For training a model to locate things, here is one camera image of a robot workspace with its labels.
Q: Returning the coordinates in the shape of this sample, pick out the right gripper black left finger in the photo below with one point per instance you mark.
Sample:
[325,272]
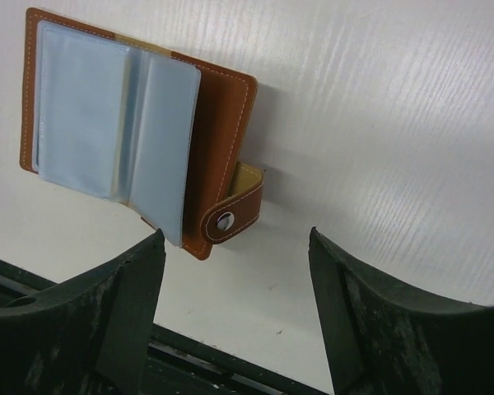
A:
[86,335]

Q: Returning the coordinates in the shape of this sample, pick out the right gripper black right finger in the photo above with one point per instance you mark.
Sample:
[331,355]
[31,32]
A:
[385,336]

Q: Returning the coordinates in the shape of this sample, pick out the brown leather card holder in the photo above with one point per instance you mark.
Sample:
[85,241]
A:
[129,122]

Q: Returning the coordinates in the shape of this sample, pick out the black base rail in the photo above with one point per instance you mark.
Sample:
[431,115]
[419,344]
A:
[174,364]

